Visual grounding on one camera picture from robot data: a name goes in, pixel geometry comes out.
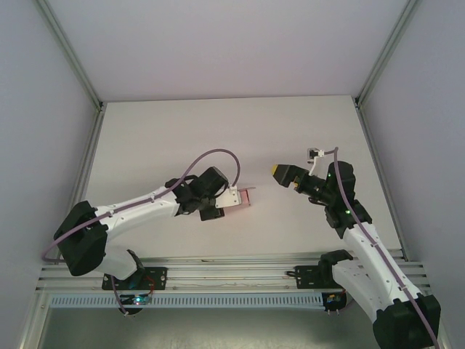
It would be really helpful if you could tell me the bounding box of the aluminium mounting rail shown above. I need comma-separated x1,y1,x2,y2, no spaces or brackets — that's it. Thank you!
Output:
36,257,433,292

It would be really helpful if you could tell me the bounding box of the black round disc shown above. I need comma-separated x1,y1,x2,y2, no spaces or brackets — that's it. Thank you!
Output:
116,305,145,318
324,292,348,316

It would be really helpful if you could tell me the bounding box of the white slotted cable duct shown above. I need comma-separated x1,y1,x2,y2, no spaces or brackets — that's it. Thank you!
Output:
49,293,326,310

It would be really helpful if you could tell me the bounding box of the aluminium frame post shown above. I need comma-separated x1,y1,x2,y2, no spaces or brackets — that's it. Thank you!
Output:
354,0,422,109
36,0,107,112

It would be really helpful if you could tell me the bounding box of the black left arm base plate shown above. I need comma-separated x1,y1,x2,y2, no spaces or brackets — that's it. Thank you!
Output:
101,267,169,292

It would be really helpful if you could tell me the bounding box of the red wire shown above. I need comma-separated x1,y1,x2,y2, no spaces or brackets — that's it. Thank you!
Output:
142,276,158,297

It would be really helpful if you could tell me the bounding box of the circuit board with green light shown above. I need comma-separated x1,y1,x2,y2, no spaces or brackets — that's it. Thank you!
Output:
121,294,152,306

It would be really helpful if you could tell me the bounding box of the aluminium table side rail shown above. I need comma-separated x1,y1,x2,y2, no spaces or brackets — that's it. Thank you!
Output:
20,103,107,349
355,103,450,349

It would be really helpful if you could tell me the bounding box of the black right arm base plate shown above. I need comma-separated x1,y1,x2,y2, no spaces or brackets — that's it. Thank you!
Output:
296,265,344,291

